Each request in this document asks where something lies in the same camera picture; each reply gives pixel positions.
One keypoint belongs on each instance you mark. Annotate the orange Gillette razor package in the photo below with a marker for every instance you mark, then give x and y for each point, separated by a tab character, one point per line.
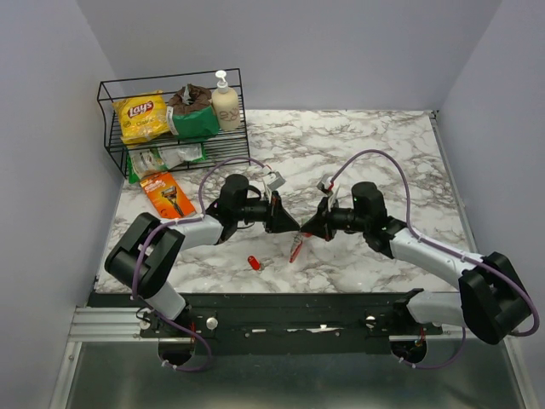
166	196

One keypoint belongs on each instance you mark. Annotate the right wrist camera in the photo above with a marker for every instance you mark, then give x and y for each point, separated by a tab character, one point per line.
326	186

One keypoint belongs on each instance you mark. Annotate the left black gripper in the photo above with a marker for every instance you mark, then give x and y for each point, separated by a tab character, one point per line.
278	220

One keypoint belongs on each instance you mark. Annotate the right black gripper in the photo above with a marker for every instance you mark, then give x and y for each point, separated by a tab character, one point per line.
321	224

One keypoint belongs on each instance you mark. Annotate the cream soap pump bottle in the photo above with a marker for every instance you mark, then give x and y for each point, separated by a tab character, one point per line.
225	103

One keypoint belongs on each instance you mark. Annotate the yellow Lays chips bag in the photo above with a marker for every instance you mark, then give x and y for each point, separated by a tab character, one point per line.
142	118

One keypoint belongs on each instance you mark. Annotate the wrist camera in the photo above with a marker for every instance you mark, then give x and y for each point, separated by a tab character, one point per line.
326	186
272	180

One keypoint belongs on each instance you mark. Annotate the aluminium rail frame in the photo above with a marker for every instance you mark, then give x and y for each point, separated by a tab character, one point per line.
108	365

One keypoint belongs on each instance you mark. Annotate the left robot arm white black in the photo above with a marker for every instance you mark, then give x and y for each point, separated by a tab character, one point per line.
143	258

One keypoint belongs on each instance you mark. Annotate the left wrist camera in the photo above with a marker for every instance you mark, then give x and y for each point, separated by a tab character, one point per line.
272	180

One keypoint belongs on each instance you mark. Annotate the green white snack packet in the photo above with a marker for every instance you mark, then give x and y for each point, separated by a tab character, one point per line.
148	162

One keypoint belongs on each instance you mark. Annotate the metal key organizer red handle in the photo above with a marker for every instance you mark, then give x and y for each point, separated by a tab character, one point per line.
296	246

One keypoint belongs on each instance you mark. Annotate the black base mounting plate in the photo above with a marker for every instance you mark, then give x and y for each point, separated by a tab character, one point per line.
281	324

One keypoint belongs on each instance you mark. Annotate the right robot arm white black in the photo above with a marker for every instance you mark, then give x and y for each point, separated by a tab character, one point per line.
490	301

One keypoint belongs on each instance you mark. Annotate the black wire shelf rack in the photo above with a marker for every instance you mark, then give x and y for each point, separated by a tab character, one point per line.
226	144

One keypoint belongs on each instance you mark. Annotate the key red tag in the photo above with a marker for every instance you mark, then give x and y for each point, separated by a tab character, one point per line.
255	263

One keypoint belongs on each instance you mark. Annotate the green brown snack bag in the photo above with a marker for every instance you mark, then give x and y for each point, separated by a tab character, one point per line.
190	114

